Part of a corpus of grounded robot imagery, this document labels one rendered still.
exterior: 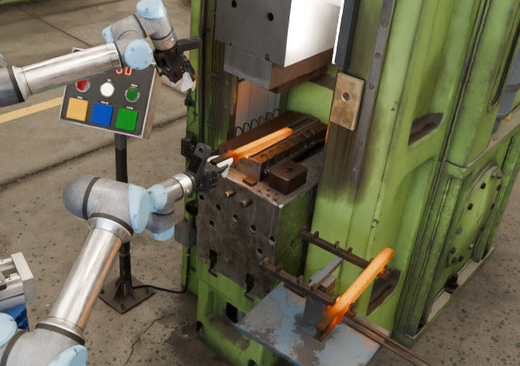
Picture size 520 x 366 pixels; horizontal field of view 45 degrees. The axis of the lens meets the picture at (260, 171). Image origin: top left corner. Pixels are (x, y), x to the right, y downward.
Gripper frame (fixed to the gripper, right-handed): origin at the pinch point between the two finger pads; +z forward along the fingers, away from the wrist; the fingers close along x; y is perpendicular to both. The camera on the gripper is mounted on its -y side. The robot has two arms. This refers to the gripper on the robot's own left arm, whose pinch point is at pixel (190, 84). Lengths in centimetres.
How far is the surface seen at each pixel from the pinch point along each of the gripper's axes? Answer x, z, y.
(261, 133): 7.9, 36.8, -15.1
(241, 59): 9.5, -1.3, -15.6
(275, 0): 21.3, -21.6, -26.0
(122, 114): -31.5, 18.3, 12.7
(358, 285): 77, 24, 22
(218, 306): 8, 97, 35
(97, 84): -44.6, 11.5, 9.8
